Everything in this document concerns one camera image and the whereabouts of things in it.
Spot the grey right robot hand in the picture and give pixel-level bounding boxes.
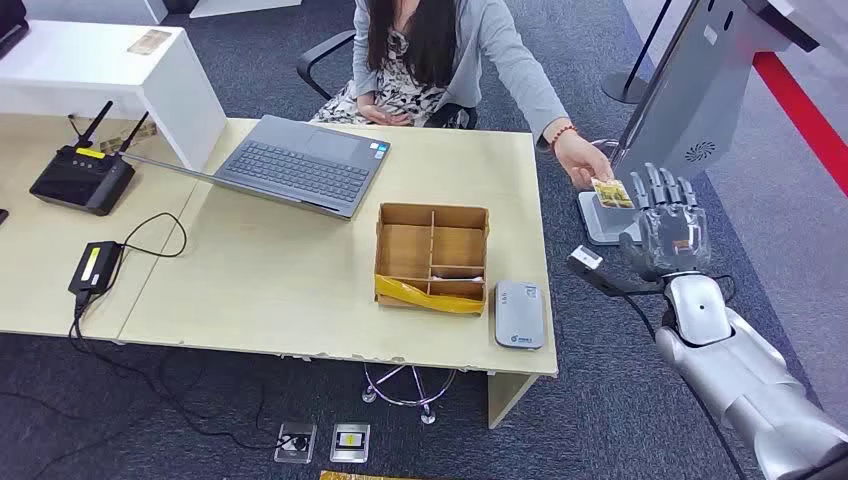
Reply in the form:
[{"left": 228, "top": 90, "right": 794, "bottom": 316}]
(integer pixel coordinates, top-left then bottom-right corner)
[{"left": 617, "top": 162, "right": 713, "bottom": 283}]

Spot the person's left hand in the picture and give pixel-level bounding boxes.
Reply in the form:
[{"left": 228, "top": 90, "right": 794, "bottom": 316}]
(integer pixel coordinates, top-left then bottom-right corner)
[{"left": 553, "top": 129, "right": 614, "bottom": 193}]

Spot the person's right hand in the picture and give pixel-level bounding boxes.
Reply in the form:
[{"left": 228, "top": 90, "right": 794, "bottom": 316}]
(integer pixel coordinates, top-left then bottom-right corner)
[{"left": 356, "top": 92, "right": 413, "bottom": 127}]

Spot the person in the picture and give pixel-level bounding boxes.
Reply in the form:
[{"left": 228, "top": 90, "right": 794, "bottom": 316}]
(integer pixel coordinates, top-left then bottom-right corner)
[{"left": 309, "top": 0, "right": 614, "bottom": 193}]

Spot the grey white card reader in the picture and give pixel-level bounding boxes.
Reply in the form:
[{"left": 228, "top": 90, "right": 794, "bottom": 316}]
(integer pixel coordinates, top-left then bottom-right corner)
[{"left": 493, "top": 279, "right": 547, "bottom": 351}]

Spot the clear plastic film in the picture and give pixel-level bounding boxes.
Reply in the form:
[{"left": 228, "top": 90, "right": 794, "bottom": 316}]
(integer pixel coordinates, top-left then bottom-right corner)
[{"left": 637, "top": 198, "right": 713, "bottom": 273}]

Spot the black office chair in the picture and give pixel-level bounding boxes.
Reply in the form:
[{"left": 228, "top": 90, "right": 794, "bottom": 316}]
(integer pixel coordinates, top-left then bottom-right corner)
[{"left": 296, "top": 29, "right": 478, "bottom": 130}]

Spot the grey laptop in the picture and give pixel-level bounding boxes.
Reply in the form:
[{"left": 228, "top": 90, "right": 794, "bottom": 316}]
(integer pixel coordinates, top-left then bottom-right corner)
[{"left": 117, "top": 114, "right": 392, "bottom": 222}]

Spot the grey kiosk stand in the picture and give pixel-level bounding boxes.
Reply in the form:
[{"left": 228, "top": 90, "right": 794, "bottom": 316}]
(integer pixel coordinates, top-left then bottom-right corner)
[{"left": 576, "top": 0, "right": 823, "bottom": 248}]

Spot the divided cardboard box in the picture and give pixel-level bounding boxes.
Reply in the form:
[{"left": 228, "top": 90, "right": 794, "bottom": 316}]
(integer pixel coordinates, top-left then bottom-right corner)
[{"left": 372, "top": 201, "right": 492, "bottom": 317}]

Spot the white cabinet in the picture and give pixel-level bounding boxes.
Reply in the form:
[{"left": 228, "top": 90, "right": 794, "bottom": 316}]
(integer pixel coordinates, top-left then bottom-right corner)
[
  {"left": 23, "top": 0, "right": 170, "bottom": 26},
  {"left": 188, "top": 0, "right": 303, "bottom": 19}
]

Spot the tan sticker label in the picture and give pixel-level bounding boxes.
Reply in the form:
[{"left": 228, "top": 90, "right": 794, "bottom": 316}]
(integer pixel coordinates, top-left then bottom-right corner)
[{"left": 127, "top": 28, "right": 172, "bottom": 56}]

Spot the brown tape strip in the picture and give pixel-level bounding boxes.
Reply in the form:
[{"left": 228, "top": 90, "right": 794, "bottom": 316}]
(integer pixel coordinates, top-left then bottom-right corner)
[{"left": 97, "top": 121, "right": 158, "bottom": 155}]

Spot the chrome stool base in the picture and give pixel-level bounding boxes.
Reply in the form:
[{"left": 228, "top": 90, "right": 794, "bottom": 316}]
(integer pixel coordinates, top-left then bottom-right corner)
[{"left": 360, "top": 362, "right": 458, "bottom": 425}]

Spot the white desk shelf unit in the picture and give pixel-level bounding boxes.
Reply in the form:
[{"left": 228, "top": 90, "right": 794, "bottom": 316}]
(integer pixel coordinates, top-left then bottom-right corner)
[{"left": 0, "top": 19, "right": 229, "bottom": 172}]

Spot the black router with antennas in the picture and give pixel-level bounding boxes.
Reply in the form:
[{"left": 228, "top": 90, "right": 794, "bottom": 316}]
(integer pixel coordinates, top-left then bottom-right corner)
[{"left": 28, "top": 100, "right": 150, "bottom": 218}]

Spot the black power adapter yellow label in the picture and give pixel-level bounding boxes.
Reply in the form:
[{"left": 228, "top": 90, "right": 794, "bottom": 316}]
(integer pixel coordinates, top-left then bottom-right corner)
[{"left": 67, "top": 240, "right": 124, "bottom": 297}]

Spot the floor socket with yellow mark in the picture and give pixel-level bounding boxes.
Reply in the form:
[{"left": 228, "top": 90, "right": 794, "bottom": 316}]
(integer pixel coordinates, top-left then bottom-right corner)
[{"left": 329, "top": 422, "right": 372, "bottom": 464}]

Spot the floor socket with plug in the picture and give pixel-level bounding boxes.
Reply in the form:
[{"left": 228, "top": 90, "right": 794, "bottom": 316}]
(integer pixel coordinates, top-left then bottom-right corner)
[{"left": 274, "top": 421, "right": 318, "bottom": 465}]

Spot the black stanchion post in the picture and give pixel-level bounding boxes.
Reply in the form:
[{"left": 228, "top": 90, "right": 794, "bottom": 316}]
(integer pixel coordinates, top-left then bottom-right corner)
[{"left": 601, "top": 0, "right": 674, "bottom": 105}]

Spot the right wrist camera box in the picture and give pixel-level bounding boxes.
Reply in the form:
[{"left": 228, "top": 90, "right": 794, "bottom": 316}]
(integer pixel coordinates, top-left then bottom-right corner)
[{"left": 566, "top": 245, "right": 641, "bottom": 297}]

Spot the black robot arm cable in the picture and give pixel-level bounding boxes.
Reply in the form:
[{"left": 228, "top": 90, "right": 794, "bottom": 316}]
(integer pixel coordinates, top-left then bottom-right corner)
[{"left": 619, "top": 274, "right": 750, "bottom": 480}]

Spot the thin black adapter cable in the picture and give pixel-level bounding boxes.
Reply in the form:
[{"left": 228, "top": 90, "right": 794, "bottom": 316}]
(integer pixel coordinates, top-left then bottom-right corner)
[{"left": 99, "top": 211, "right": 189, "bottom": 299}]

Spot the black mains cable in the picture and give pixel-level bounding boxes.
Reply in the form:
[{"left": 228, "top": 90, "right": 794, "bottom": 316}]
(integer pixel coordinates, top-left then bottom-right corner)
[{"left": 66, "top": 291, "right": 299, "bottom": 455}]

